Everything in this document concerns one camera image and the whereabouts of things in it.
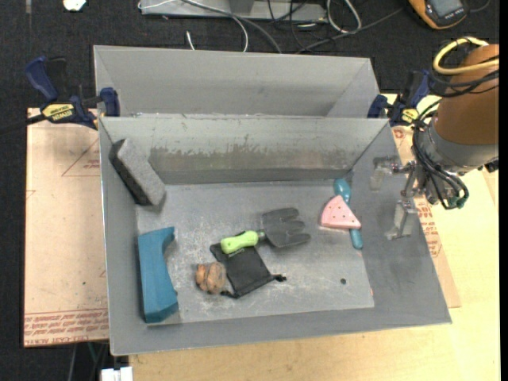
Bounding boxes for black cloth pouch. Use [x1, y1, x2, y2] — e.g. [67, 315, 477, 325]
[209, 242, 287, 299]

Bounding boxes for blue flat block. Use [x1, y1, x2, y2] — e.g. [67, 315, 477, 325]
[137, 226, 181, 325]

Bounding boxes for green-handled grey garden fork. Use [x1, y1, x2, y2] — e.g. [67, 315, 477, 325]
[220, 207, 312, 256]

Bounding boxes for teal-handled tool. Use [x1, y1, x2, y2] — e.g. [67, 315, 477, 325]
[333, 178, 364, 251]

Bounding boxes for pink toy watermelon slice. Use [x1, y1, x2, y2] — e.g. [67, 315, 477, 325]
[319, 194, 363, 230]

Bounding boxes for brown cardboard board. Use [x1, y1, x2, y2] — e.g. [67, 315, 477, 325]
[23, 107, 463, 348]

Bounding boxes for grey metal bin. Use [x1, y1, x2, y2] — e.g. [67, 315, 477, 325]
[93, 44, 453, 356]

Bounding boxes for orange-brown toy pastry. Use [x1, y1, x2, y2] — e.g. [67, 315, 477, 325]
[194, 262, 228, 294]

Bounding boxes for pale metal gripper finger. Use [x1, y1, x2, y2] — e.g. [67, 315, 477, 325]
[370, 156, 402, 191]
[383, 198, 418, 241]

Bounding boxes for grey foam block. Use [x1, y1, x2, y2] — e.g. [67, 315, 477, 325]
[108, 137, 167, 207]

